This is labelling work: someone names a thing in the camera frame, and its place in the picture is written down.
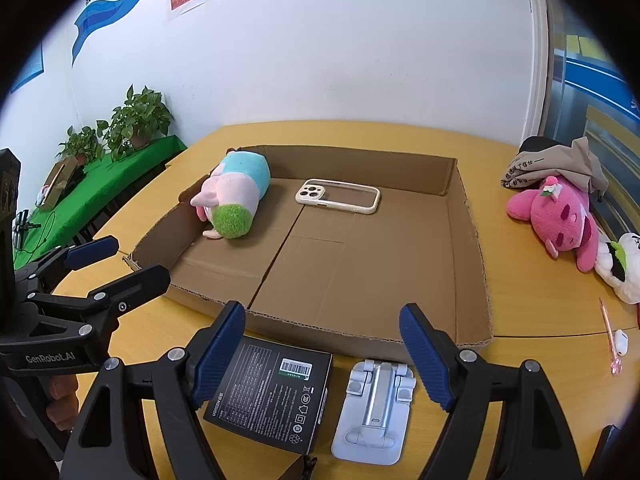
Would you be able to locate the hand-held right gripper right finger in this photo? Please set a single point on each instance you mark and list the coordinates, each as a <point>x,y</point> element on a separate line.
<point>425,355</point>

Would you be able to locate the large potted green plant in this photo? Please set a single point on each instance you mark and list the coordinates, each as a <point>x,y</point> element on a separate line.
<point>140,120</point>

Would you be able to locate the green covered side table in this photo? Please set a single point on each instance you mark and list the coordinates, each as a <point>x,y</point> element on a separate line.
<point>100,192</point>

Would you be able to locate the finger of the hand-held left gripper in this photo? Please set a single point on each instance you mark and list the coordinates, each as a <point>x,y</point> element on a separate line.
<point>92,252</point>
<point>135,285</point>

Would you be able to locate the blue framed wall sign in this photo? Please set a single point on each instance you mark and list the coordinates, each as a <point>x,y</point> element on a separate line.
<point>31,70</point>

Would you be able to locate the person's left hand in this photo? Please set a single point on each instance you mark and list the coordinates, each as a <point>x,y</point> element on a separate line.
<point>62,400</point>

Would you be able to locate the pink pen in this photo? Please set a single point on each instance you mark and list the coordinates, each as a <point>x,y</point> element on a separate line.
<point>611,340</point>

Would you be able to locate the cream clear phone case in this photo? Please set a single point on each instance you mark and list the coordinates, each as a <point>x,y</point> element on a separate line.
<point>307,192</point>

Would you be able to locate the blue wave wall banner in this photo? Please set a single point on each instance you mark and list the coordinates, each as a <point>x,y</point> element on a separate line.
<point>100,15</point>

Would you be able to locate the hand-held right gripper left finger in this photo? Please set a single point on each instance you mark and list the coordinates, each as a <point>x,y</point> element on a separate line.
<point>220,355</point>

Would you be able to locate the blue door band sign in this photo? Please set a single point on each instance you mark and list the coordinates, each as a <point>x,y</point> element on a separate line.
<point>595,80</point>

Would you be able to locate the white folding phone stand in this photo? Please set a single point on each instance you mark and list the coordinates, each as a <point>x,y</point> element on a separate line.
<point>375,410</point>

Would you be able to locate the white plush toy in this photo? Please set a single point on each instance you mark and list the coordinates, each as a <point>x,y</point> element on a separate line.
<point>625,280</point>

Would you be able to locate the black sunglasses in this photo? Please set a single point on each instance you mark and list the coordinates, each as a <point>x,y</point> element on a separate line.
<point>302,467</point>

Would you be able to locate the yellow sticky note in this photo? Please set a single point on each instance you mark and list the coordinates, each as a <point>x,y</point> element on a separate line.
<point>594,48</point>
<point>573,44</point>

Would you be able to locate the black product box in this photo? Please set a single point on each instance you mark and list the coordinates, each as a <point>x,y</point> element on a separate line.
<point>270,400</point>

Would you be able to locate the small potted green plant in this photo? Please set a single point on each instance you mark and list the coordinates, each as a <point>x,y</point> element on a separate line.
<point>80,145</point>

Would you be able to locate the blue pink green plush toy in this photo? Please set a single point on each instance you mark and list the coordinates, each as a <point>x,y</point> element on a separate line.
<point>240,180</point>

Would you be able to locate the small brown cardboard box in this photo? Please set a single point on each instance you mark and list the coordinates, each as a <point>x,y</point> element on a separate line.
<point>57,182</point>

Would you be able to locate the small black tripod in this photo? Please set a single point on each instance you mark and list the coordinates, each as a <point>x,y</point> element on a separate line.
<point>22,227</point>

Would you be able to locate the beige cloth bag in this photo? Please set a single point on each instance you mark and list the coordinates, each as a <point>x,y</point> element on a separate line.
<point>575,160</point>

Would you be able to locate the white earbud case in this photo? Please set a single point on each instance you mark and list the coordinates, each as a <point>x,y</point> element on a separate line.
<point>622,341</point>

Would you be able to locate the shallow cardboard box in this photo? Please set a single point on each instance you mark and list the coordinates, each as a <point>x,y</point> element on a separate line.
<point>350,280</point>

